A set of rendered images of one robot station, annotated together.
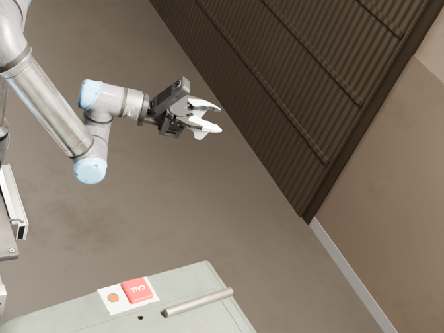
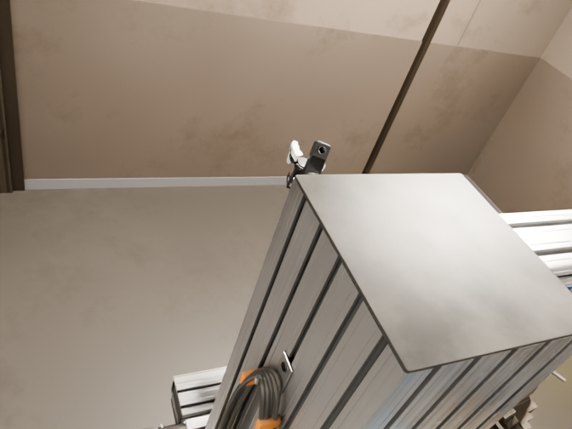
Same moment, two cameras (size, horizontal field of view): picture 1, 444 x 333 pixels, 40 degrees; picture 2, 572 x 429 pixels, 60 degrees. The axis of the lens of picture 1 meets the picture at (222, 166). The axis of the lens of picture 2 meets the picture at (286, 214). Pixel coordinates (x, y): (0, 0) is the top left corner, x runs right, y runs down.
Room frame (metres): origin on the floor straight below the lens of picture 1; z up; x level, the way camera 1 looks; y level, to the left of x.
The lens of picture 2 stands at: (1.14, 1.34, 2.33)
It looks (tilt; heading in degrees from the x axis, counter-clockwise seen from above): 39 degrees down; 278
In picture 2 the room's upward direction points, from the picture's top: 20 degrees clockwise
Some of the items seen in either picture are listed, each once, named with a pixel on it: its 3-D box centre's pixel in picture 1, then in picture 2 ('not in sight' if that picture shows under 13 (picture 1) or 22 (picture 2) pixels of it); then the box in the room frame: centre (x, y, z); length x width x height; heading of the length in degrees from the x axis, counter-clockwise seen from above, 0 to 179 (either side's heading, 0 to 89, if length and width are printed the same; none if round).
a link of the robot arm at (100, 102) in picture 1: (101, 98); not in sight; (1.23, 0.34, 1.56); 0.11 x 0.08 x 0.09; 110
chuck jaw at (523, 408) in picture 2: not in sight; (522, 410); (0.37, 0.19, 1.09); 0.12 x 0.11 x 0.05; 48
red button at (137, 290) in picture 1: (137, 291); not in sight; (0.97, 0.07, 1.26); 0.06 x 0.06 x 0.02; 48
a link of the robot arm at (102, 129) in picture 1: (94, 133); not in sight; (1.21, 0.33, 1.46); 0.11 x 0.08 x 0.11; 20
